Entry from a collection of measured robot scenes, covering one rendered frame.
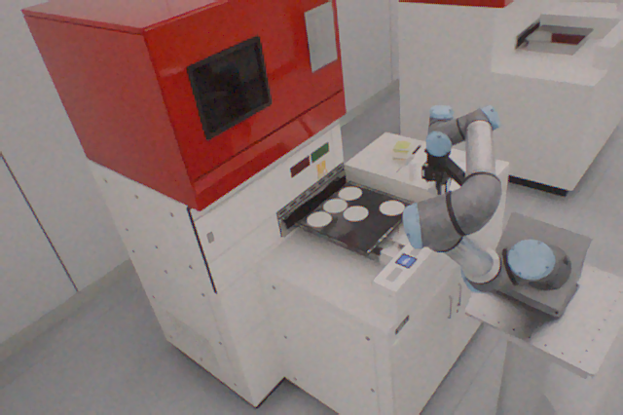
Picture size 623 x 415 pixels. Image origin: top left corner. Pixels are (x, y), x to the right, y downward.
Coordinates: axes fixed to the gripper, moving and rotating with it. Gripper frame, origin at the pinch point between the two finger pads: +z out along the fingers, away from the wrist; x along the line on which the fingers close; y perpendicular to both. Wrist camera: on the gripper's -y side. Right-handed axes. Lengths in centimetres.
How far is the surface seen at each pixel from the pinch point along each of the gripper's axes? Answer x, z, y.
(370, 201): -3.5, 16.1, 36.2
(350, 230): 16.9, 16.0, 31.0
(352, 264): 25.8, 23.9, 24.0
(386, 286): 39.7, 9.9, -1.9
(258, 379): 62, 83, 56
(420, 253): 20.1, 9.9, -2.3
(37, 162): 67, 9, 205
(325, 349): 47, 54, 25
